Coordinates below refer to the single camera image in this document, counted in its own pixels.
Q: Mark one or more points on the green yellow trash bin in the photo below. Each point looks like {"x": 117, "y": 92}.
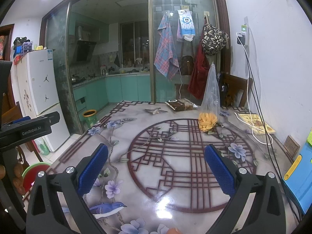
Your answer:
{"x": 90, "y": 117}

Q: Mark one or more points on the brown snack package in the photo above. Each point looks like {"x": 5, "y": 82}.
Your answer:
{"x": 179, "y": 105}

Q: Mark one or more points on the clear bag with orange snacks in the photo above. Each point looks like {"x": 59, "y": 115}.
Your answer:
{"x": 210, "y": 106}

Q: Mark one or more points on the patterned hanging bag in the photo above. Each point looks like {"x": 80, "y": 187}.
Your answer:
{"x": 214, "y": 40}

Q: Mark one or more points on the small wooden block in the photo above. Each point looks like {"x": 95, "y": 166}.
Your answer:
{"x": 291, "y": 146}

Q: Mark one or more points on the teal kitchen cabinets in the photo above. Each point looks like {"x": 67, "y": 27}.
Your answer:
{"x": 99, "y": 92}

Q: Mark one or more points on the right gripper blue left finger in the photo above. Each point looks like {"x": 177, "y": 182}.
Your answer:
{"x": 45, "y": 213}

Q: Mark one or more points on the blue plastic toy board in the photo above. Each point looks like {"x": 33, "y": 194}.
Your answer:
{"x": 298, "y": 178}

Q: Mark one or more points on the green detergent bottle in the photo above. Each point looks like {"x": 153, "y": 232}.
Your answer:
{"x": 43, "y": 149}

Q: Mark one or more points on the carved dark wooden chair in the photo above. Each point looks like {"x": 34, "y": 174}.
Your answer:
{"x": 21, "y": 156}

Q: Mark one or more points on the wooden chair at wall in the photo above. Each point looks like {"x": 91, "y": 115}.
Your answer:
{"x": 233, "y": 90}

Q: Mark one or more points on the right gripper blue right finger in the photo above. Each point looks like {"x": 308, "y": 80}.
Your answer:
{"x": 267, "y": 212}

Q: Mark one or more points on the brown hanging handbag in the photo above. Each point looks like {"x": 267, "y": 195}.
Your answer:
{"x": 187, "y": 65}

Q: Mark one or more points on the blue white hanging package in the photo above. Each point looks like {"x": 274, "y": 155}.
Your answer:
{"x": 186, "y": 29}

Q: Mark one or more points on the red hanging garment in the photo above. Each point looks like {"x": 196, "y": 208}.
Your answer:
{"x": 199, "y": 75}

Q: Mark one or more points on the wall charger plug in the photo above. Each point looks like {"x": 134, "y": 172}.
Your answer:
{"x": 243, "y": 37}

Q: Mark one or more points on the plaid hanging towel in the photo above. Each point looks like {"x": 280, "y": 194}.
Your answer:
{"x": 166, "y": 60}

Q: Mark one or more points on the person's left hand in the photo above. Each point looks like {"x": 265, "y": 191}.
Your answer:
{"x": 17, "y": 180}

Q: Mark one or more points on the red green plastic basin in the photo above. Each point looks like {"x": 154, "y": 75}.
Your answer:
{"x": 30, "y": 174}

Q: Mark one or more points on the yellow booklet on table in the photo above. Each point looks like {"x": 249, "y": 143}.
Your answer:
{"x": 255, "y": 123}

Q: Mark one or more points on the black range hood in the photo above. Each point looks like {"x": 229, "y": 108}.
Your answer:
{"x": 84, "y": 50}

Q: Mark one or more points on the white refrigerator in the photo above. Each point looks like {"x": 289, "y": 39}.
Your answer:
{"x": 38, "y": 93}

